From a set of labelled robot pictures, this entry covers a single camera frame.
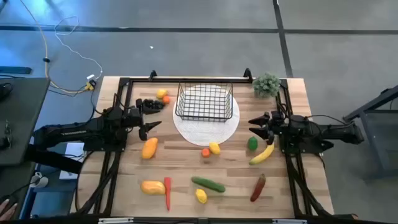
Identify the yellow banana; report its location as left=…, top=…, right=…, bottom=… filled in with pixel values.
left=248, top=142, right=275, bottom=166

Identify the black cable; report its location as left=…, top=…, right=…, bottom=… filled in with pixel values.
left=74, top=151, right=94, bottom=212

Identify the black flat bar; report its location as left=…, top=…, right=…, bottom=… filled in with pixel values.
left=0, top=66, right=32, bottom=75

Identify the silver metal bracket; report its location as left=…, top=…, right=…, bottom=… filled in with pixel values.
left=272, top=218, right=307, bottom=224
left=98, top=217, right=134, bottom=224

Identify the white mug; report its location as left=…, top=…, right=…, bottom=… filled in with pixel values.
left=29, top=170, right=50, bottom=189

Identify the green cucumber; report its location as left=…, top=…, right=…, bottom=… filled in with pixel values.
left=190, top=176, right=226, bottom=194

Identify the long red-green pepper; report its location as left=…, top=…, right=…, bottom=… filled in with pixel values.
left=249, top=173, right=267, bottom=203

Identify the dark grey metal table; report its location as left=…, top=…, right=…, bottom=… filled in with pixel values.
left=341, top=83, right=398, bottom=181

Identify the person's hand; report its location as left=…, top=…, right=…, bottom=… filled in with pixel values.
left=0, top=198, right=19, bottom=222

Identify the black aluminium table frame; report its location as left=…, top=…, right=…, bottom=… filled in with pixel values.
left=70, top=67, right=358, bottom=220

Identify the black slanted beam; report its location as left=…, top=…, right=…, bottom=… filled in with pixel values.
left=24, top=144, right=83, bottom=175

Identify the black wire basket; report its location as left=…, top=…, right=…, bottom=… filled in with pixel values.
left=175, top=82, right=234, bottom=123

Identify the red chili pepper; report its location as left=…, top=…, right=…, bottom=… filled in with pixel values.
left=164, top=177, right=172, bottom=212

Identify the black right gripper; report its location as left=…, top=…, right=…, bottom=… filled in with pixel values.
left=248, top=110, right=289, bottom=146

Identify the yellow cable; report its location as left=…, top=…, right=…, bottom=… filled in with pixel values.
left=19, top=0, right=94, bottom=94

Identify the white cable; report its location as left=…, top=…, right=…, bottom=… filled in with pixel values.
left=54, top=15, right=103, bottom=80

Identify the white box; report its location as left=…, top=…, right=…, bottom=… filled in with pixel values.
left=58, top=142, right=85, bottom=180

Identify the green lime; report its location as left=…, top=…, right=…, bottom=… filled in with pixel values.
left=247, top=136, right=259, bottom=152

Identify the dark grape bunch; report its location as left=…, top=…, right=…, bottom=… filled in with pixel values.
left=143, top=98, right=165, bottom=111

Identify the dark grey side table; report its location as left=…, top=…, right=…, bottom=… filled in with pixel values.
left=0, top=77, right=50, bottom=166

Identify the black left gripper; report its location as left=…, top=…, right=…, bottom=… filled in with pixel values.
left=125, top=98, right=162, bottom=141

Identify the white round woven placemat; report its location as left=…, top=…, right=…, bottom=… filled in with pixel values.
left=172, top=83, right=241, bottom=147

